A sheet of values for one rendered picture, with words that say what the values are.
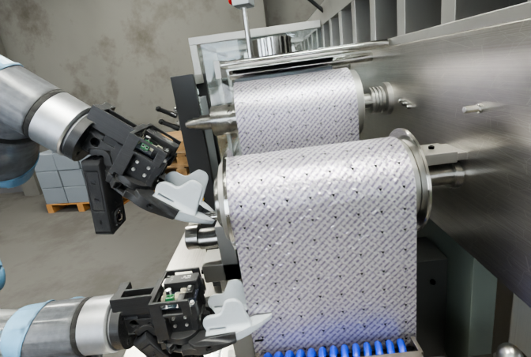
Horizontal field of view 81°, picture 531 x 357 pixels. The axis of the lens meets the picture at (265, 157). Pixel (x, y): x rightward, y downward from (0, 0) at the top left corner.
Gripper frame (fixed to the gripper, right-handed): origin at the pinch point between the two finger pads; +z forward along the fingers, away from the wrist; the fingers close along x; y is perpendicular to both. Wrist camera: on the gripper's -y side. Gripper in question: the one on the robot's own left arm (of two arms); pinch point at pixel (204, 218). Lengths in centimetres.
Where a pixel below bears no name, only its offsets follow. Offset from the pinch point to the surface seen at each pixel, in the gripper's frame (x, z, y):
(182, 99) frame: 28.3, -15.5, 7.2
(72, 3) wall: 421, -270, -44
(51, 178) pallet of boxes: 331, -160, -234
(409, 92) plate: 15.7, 20.4, 33.1
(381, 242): -5.1, 20.8, 12.1
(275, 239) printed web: -5.1, 8.8, 5.1
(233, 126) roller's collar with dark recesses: 23.4, -3.1, 9.1
